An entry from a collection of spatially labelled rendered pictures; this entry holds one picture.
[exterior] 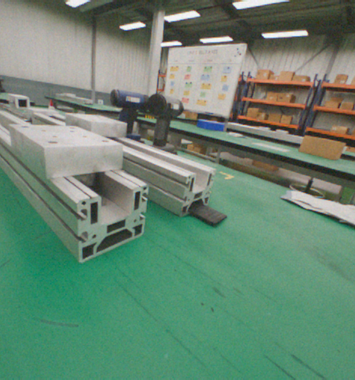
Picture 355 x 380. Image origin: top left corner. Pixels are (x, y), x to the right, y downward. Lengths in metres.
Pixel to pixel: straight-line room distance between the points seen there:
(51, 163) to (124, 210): 0.11
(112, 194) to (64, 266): 0.11
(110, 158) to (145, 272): 0.17
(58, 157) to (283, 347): 0.32
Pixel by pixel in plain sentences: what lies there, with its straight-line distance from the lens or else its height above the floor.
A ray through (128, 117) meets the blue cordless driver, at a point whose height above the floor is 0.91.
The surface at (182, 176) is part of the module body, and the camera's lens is 0.36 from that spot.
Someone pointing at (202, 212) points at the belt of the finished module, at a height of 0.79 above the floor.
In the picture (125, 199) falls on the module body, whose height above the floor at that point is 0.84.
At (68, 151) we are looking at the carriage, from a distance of 0.29.
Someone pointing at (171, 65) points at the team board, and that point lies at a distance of 4.30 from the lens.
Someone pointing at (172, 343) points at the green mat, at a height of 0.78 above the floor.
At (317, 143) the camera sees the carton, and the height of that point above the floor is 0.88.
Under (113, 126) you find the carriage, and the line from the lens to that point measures 0.61.
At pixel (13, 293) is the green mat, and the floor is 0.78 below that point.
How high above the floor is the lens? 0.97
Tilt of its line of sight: 22 degrees down
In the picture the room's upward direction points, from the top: 10 degrees clockwise
